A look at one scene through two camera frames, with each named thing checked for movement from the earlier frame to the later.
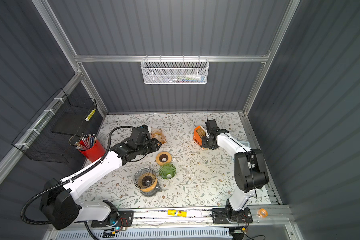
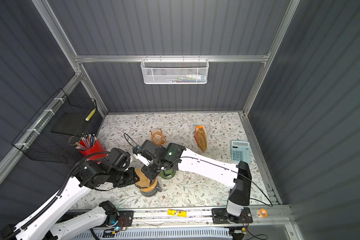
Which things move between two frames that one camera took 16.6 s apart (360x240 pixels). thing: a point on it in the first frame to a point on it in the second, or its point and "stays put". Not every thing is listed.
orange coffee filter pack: (198, 134) stays put
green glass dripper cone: (167, 171) stays put
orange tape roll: (262, 212) stays put
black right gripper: (204, 144) to (150, 174)
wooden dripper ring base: (151, 187) stays put
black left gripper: (155, 147) to (133, 178)
